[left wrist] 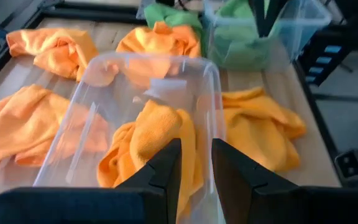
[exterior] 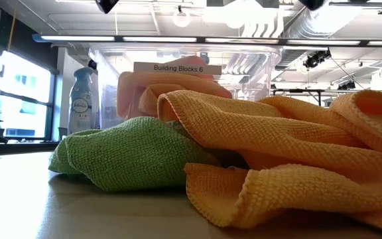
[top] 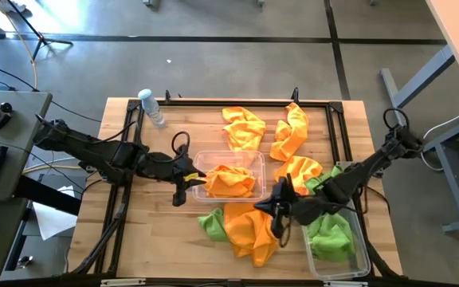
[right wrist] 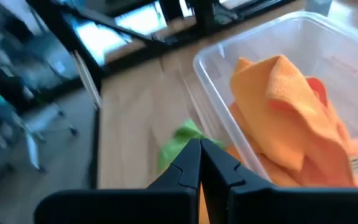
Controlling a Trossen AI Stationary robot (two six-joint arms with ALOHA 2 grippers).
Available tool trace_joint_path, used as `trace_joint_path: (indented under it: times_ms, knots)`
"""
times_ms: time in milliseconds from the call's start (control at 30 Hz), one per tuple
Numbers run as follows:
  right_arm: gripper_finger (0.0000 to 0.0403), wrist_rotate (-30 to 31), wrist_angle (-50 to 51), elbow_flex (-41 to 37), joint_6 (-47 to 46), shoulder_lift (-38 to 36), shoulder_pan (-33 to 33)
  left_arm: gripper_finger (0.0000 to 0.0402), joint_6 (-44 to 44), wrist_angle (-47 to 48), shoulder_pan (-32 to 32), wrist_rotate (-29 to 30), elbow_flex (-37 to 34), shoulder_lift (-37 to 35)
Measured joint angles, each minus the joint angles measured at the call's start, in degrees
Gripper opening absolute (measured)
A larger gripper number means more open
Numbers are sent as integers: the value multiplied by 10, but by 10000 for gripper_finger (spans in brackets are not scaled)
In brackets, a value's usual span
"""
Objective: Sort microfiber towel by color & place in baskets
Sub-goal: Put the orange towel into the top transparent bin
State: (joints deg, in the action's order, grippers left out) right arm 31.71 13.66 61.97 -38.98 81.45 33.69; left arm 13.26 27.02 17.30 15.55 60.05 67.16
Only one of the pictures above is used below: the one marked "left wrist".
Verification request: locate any large clear plastic bin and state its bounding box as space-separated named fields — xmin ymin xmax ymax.
xmin=202 ymin=0 xmax=333 ymax=72

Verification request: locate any small clear plastic bin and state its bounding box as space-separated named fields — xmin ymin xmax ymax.
xmin=32 ymin=51 xmax=227 ymax=224

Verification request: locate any orange microfiber towel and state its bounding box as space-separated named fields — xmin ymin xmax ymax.
xmin=6 ymin=27 xmax=99 ymax=82
xmin=116 ymin=21 xmax=202 ymax=78
xmin=0 ymin=83 xmax=110 ymax=180
xmin=222 ymin=86 xmax=307 ymax=172

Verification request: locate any black aluminium table frame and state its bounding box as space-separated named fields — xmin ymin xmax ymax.
xmin=0 ymin=0 xmax=346 ymax=189

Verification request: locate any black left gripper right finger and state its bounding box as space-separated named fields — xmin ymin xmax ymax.
xmin=211 ymin=138 xmax=358 ymax=224

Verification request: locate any orange towel with white tag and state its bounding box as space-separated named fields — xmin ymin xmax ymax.
xmin=96 ymin=99 xmax=204 ymax=220

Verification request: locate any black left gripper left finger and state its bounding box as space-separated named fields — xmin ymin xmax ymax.
xmin=0 ymin=138 xmax=183 ymax=224

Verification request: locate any green microfiber towel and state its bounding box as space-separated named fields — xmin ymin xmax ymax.
xmin=208 ymin=29 xmax=279 ymax=71
xmin=215 ymin=0 xmax=260 ymax=32
xmin=144 ymin=2 xmax=203 ymax=30

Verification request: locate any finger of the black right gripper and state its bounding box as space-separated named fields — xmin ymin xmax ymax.
xmin=265 ymin=0 xmax=289 ymax=37
xmin=249 ymin=0 xmax=266 ymax=37

